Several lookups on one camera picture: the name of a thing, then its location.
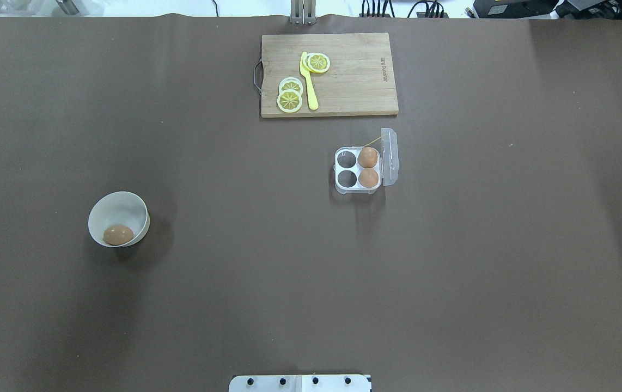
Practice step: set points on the clear plastic egg box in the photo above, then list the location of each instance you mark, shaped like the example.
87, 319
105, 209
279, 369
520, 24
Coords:
347, 170

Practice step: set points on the brown egg from bowl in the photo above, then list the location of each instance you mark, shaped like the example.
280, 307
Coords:
118, 235

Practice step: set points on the brown egg lower box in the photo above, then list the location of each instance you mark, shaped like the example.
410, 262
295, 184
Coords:
369, 178

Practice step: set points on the brown egg box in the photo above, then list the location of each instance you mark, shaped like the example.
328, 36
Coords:
368, 157
369, 178

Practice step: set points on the brown egg upper box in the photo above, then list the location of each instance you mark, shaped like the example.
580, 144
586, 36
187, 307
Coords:
368, 157

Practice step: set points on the lemon slice front left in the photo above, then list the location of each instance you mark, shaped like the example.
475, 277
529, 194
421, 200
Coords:
289, 101

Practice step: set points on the lemon slice back left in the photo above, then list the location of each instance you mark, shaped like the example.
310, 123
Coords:
291, 83

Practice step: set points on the yellow plastic knife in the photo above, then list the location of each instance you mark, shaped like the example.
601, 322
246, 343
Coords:
310, 93

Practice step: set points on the wooden cutting board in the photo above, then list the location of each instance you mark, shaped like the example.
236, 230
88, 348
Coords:
359, 82

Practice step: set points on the lemon slice right pair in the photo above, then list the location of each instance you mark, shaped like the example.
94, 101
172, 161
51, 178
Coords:
316, 62

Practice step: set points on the white bowl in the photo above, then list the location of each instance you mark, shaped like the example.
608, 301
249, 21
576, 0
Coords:
120, 208

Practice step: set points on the aluminium profile post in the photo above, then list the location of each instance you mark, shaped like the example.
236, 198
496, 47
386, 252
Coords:
303, 12

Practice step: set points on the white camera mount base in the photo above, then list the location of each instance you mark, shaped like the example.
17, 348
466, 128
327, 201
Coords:
308, 382

